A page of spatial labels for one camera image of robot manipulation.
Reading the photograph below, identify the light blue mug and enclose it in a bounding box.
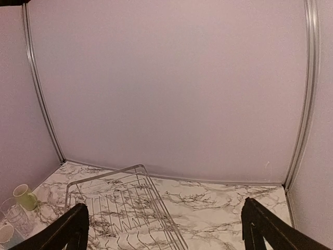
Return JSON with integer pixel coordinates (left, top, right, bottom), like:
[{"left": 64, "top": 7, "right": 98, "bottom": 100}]
[{"left": 0, "top": 224, "right": 24, "bottom": 249}]

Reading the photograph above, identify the clear glass back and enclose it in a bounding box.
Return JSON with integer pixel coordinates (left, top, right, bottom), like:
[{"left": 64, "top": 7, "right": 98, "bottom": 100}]
[{"left": 6, "top": 204, "right": 33, "bottom": 236}]

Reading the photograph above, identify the wire dish rack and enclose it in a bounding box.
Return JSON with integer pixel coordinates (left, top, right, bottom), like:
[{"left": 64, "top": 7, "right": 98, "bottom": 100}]
[{"left": 65, "top": 165, "right": 188, "bottom": 249}]

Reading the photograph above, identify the clear glass front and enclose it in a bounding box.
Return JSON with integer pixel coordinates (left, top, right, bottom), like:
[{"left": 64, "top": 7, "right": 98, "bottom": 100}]
[{"left": 1, "top": 197, "right": 17, "bottom": 220}]

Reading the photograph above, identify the right aluminium post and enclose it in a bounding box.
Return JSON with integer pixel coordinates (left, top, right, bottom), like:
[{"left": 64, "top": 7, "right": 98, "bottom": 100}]
[{"left": 283, "top": 1, "right": 320, "bottom": 193}]

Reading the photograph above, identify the green mug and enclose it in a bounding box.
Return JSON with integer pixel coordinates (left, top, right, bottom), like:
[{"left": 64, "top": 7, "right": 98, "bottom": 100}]
[{"left": 12, "top": 184, "right": 38, "bottom": 211}]

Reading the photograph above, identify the aluminium post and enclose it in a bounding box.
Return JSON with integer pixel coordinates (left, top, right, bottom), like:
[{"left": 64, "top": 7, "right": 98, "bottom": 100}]
[
  {"left": 22, "top": 1, "right": 66, "bottom": 164},
  {"left": 283, "top": 1, "right": 320, "bottom": 193}
]

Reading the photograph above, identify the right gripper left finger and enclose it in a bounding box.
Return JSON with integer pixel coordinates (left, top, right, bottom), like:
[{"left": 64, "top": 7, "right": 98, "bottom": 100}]
[{"left": 12, "top": 203, "right": 89, "bottom": 250}]

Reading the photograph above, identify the clear glass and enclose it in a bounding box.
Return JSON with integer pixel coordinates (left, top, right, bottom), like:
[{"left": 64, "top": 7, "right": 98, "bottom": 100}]
[
  {"left": 6, "top": 204, "right": 33, "bottom": 236},
  {"left": 1, "top": 197, "right": 17, "bottom": 220}
]

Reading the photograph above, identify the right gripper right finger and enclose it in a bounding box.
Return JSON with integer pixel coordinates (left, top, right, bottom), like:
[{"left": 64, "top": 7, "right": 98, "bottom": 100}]
[{"left": 241, "top": 197, "right": 328, "bottom": 249}]

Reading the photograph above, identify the left aluminium post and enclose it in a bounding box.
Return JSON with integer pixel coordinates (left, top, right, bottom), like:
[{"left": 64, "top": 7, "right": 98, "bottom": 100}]
[{"left": 22, "top": 1, "right": 66, "bottom": 164}]

